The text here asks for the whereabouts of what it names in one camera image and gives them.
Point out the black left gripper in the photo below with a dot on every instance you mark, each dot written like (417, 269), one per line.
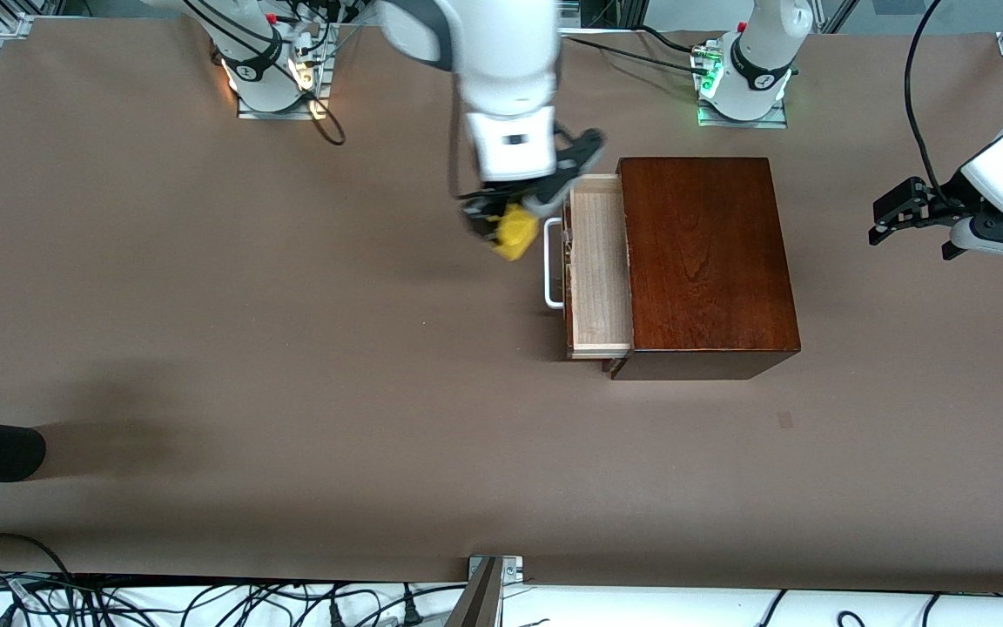
(938, 203)

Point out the silver mounting bracket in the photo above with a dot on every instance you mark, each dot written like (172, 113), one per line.
(510, 568)

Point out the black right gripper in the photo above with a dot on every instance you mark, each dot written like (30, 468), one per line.
(482, 210)

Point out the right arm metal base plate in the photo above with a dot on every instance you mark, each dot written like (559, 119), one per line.
(279, 114)

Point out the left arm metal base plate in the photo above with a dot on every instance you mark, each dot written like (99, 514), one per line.
(741, 124)

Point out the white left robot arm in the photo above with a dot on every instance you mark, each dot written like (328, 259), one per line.
(758, 52)

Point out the dark brown wooden cabinet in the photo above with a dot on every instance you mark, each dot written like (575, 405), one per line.
(710, 270)

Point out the small brown tape patch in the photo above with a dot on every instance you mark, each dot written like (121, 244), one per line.
(785, 420)

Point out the brown table cover sheet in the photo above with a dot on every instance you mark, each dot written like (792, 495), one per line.
(292, 392)

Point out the yellow cube block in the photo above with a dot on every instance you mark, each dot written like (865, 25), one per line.
(517, 233)

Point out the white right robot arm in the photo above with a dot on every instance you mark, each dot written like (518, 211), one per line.
(501, 70)

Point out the grey metal post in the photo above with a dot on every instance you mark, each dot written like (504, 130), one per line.
(475, 605)

